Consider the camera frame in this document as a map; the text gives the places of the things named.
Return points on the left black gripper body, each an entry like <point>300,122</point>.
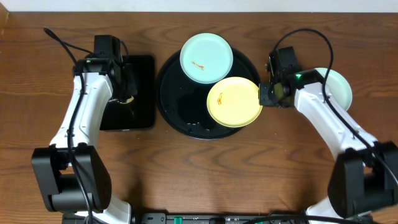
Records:
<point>129,86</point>

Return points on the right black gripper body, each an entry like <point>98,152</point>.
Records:
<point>268,96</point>

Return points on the green yellow sponge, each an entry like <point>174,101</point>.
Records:
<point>129,100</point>

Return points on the mint plate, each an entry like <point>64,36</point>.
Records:
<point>340,89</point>
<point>206,58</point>

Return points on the yellow plate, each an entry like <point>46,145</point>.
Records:
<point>234,102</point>

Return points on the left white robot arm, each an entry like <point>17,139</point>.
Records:
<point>70,173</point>

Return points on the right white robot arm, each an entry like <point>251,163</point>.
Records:
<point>364,177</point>

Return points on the black rectangular tray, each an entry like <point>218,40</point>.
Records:
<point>140,112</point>

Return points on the black round tray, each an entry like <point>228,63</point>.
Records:
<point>182,103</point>

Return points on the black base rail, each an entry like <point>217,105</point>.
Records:
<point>162,218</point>

